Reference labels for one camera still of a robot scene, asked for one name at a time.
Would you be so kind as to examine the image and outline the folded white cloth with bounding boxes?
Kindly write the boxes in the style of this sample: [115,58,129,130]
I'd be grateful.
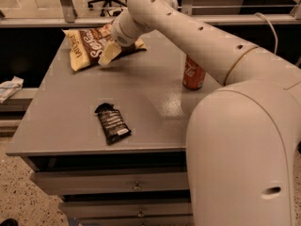
[0,76,24,104]

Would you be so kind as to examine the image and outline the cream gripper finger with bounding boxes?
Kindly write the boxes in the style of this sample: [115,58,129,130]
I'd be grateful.
[98,41,121,67]

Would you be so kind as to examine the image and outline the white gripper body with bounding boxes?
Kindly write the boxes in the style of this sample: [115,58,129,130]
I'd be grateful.
[111,10,152,47]

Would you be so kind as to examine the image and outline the middle grey drawer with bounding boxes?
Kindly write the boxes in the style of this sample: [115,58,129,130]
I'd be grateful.
[59,199,192,218]

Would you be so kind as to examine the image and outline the grey metal railing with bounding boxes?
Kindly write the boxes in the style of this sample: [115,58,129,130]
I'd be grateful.
[0,0,301,27]

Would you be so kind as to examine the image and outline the black office chair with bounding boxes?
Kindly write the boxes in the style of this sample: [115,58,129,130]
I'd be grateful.
[87,0,127,17]

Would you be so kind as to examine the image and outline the top grey drawer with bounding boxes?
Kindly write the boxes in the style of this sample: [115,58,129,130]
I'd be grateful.
[30,168,189,196]

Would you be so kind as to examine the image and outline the black snack bar wrapper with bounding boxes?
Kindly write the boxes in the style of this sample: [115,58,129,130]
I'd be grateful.
[95,103,132,145]

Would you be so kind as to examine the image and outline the grey drawer cabinet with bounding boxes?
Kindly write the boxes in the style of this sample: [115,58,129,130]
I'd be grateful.
[7,32,220,226]

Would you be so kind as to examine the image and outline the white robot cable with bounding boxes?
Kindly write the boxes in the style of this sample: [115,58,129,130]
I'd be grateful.
[253,11,279,55]

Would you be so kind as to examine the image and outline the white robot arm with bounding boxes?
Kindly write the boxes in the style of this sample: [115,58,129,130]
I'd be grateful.
[105,0,301,226]

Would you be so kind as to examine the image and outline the grey drawer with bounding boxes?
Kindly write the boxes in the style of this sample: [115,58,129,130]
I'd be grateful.
[59,199,192,218]
[69,216,194,226]
[30,168,189,196]

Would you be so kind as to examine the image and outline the black shoe tip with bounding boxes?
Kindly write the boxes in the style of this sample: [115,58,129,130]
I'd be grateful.
[0,218,19,226]

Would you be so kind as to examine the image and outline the bottom grey drawer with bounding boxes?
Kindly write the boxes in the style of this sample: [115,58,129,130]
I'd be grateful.
[69,216,194,226]

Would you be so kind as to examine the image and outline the brown and yellow chip bag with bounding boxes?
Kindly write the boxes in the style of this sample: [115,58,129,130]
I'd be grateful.
[64,24,147,72]

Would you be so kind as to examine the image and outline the orange soda can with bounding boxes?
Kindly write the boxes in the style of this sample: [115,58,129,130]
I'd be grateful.
[182,56,206,90]

